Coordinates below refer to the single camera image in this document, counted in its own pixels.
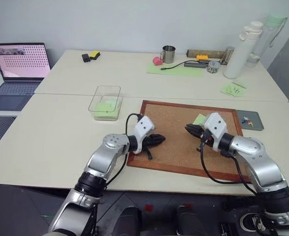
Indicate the pink rounded object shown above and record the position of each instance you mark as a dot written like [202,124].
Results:
[157,61]

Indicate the small jar of pins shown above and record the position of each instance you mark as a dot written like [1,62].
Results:
[213,67]

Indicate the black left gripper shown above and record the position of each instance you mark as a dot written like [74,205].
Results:
[148,142]

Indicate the black rectangular eraser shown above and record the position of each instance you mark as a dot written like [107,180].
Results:
[85,58]

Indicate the clear plastic box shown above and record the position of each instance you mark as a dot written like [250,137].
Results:
[105,103]

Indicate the dark rounded shape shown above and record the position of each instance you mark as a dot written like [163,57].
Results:
[190,221]
[128,221]

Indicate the yellow and black sponge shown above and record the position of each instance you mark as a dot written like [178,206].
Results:
[94,54]

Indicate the clear bottle with green lid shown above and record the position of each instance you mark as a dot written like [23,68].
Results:
[262,41]

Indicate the green note with writing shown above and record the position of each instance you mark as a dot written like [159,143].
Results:
[233,90]

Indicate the grey tray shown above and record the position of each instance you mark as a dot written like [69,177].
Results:
[253,116]

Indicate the green sticky note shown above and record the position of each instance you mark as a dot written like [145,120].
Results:
[199,119]

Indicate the cork board with wooden frame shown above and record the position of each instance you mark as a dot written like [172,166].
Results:
[179,147]

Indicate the long metal box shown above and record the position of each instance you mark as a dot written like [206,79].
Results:
[206,52]

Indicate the large green paper sheet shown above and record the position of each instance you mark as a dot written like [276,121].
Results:
[176,71]

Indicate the yellow pushpin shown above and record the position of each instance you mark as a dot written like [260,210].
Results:
[251,123]

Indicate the steel cylinder tumbler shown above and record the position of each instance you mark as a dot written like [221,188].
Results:
[228,55]

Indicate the green notes stack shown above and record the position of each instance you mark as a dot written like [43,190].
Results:
[106,110]

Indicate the white water bottle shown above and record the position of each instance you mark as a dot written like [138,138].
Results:
[240,54]

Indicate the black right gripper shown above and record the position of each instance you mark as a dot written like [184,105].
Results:
[206,140]

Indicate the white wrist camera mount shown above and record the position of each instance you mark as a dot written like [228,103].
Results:
[144,127]
[217,126]

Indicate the grey open laptop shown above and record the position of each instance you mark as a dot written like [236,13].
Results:
[19,71]

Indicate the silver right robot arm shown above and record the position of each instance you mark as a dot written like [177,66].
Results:
[262,162]

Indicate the yellow toy brick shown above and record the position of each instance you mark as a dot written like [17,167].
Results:
[202,57]

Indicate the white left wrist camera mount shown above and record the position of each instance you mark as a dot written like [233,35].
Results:
[144,127]

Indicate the steel mug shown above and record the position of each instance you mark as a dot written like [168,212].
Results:
[169,54]

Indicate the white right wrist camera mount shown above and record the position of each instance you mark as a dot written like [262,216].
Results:
[217,126]

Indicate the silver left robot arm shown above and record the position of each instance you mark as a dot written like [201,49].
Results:
[102,161]

